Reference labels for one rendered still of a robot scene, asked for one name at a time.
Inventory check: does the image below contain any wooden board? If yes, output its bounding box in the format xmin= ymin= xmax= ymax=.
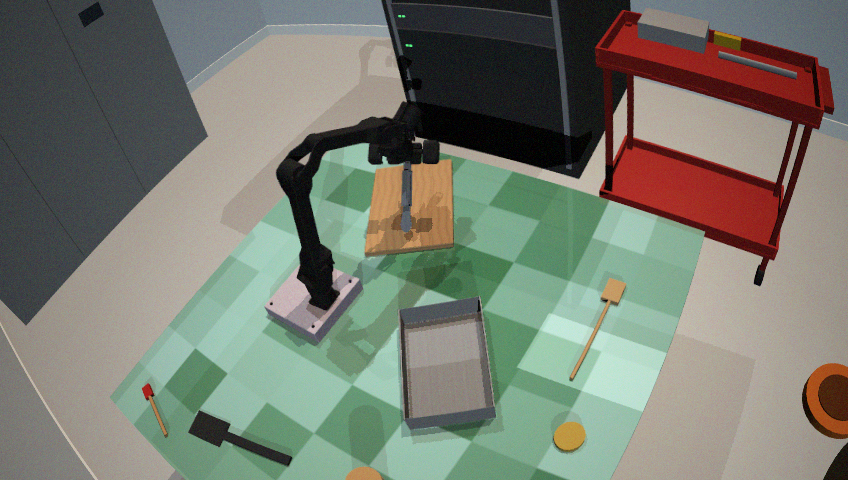
xmin=365 ymin=160 xmax=454 ymax=257

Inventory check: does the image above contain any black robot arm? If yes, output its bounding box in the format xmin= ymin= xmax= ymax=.
xmin=276 ymin=101 xmax=424 ymax=311

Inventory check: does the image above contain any golden-yellow flat round disc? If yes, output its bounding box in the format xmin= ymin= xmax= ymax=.
xmin=553 ymin=422 xmax=586 ymax=452

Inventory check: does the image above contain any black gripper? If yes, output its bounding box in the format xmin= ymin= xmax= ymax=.
xmin=367 ymin=135 xmax=440 ymax=165

